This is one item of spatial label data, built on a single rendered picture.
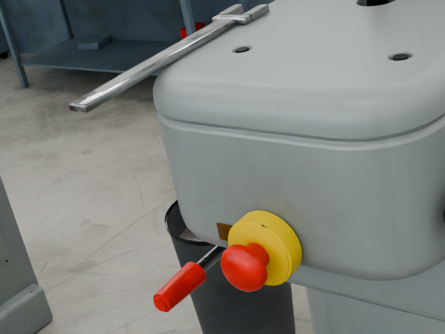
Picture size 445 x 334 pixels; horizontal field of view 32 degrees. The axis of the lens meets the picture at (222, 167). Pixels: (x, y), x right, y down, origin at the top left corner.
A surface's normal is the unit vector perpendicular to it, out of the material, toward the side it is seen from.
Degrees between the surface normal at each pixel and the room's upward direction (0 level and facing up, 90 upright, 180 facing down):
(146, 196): 0
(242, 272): 87
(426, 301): 90
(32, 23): 90
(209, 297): 94
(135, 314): 0
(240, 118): 81
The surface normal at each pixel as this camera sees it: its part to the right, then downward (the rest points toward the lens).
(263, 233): -0.58, 0.45
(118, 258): -0.18, -0.88
